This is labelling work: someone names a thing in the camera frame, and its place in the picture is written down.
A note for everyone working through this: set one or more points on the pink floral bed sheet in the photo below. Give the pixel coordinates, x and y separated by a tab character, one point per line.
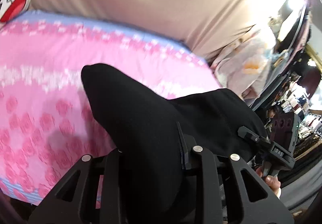
46	121

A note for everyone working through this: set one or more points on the person's right hand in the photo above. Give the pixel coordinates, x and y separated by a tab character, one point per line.
271	181

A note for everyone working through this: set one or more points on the grey floral blanket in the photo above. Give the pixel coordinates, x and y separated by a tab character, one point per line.
243	65

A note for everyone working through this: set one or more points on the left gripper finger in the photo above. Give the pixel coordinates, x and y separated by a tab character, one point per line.
187	143

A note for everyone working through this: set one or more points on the black pants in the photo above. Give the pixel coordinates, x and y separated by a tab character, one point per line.
146	128

